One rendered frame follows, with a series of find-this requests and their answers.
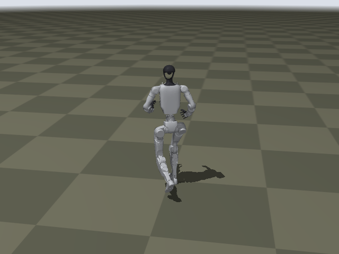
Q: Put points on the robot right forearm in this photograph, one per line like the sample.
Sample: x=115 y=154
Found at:
x=189 y=112

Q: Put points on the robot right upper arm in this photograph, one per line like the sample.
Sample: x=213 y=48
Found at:
x=188 y=97

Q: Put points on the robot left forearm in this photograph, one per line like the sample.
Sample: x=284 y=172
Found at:
x=150 y=111

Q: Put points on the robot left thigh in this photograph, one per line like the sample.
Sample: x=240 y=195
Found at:
x=158 y=142

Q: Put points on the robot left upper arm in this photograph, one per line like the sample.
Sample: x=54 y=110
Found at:
x=154 y=90

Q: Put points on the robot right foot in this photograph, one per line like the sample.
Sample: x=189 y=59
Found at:
x=173 y=179

